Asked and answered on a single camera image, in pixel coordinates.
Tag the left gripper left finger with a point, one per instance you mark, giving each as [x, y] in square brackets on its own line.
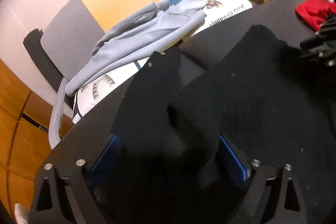
[66, 194]

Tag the black rolled mat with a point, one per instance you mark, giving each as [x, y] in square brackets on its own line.
[32, 44]

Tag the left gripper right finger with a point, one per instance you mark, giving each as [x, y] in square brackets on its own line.
[258, 193]

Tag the light blue hoodie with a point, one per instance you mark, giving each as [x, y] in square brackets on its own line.
[154, 28]

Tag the black knit sweater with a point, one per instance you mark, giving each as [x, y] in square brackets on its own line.
[273, 105]

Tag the wooden wardrobe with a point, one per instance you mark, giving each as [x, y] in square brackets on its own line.
[24, 141]

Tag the red knit garment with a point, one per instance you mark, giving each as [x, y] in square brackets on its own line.
[314, 13]

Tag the tricolour office chair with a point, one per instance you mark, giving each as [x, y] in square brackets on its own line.
[72, 34]

